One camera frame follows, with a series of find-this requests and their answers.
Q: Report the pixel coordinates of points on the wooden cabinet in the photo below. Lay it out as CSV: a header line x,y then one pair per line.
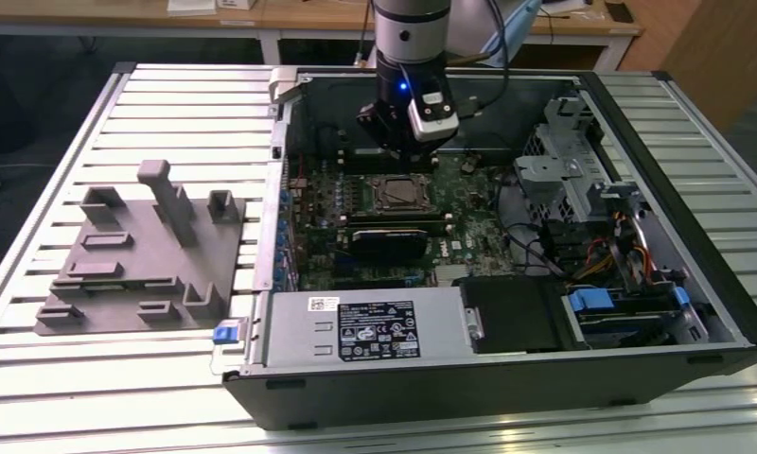
x,y
719,57

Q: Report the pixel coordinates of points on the wooden desk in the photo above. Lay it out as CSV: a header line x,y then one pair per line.
x,y
164,20

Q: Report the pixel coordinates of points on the blue case latch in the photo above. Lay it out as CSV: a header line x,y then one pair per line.
x,y
225,332

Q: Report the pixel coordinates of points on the white box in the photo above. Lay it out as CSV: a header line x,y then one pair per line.
x,y
236,3
192,5

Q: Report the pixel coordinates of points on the grey parts rack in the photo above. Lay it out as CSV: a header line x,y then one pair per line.
x,y
132,265

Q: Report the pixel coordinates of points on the green RAM stick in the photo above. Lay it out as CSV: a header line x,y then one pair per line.
x,y
135,284

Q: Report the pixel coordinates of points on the silver drive cage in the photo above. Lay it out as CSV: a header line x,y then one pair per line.
x,y
543,170

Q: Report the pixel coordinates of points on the green motherboard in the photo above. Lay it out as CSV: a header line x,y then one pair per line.
x,y
480,246

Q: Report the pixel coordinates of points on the black silver PC case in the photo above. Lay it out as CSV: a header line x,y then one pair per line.
x,y
416,392

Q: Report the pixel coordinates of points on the hard disk in blue carrier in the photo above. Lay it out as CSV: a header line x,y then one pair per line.
x,y
584,300

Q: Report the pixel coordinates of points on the small black object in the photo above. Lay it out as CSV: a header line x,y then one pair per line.
x,y
619,11

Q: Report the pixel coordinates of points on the black graphics card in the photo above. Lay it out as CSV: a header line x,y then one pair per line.
x,y
388,243

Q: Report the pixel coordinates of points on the silver chipset heatsink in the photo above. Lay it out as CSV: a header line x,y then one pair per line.
x,y
452,274

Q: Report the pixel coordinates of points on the grey power supply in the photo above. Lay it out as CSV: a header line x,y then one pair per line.
x,y
303,326

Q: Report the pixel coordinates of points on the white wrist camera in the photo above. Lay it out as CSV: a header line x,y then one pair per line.
x,y
433,118

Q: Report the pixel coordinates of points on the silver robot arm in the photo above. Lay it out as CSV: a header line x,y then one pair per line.
x,y
409,28

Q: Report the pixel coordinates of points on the black drive bay cover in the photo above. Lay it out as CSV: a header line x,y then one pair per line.
x,y
517,312

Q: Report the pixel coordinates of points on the silver coin battery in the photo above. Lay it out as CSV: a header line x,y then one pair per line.
x,y
468,165

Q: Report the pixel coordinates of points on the CPU socket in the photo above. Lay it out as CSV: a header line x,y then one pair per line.
x,y
373,208

